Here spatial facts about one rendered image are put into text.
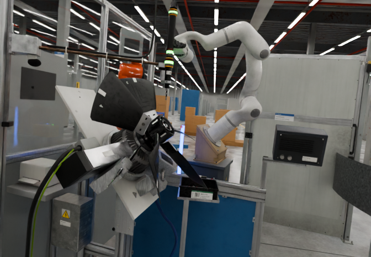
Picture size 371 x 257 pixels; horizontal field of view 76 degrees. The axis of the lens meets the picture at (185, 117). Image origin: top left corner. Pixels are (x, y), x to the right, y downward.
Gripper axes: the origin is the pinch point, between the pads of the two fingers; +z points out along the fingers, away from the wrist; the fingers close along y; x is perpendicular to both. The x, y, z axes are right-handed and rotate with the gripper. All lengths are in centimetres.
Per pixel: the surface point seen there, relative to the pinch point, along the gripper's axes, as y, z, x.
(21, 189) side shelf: 58, 29, -77
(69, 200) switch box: 34, 25, -79
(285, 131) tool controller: -62, -29, -41
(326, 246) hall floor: -129, -157, -163
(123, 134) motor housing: 13, 16, -47
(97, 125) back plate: 28, 15, -45
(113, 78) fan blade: 11.4, 30.2, -22.7
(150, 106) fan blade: 6.1, 3.9, -33.1
